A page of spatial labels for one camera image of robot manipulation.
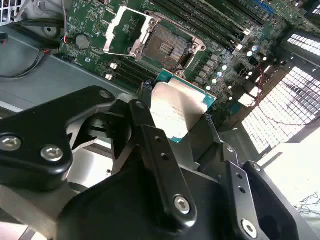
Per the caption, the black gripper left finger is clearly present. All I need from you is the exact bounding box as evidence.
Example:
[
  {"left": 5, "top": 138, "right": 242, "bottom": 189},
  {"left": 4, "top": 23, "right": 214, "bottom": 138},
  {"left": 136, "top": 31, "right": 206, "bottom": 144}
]
[{"left": 0, "top": 81, "right": 199, "bottom": 233}]

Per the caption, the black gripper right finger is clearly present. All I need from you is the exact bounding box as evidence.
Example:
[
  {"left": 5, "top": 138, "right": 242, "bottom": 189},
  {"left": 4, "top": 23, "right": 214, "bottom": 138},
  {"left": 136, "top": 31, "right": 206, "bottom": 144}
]
[{"left": 192, "top": 112, "right": 314, "bottom": 240}]

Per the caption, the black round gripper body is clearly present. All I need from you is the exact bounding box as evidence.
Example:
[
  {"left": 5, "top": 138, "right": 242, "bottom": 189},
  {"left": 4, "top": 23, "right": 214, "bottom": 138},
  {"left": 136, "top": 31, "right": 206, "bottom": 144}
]
[{"left": 56, "top": 158, "right": 235, "bottom": 240}]

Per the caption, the silver topped CPU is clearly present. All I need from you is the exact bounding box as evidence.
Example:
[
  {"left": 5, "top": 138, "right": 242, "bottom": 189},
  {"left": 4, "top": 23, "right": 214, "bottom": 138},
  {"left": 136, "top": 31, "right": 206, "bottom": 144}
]
[{"left": 149, "top": 68, "right": 218, "bottom": 145}]

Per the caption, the metal socket cover frame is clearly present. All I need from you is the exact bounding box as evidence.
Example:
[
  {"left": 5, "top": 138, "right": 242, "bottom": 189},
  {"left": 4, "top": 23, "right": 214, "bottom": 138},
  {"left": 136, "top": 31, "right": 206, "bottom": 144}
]
[{"left": 102, "top": 6, "right": 153, "bottom": 57}]

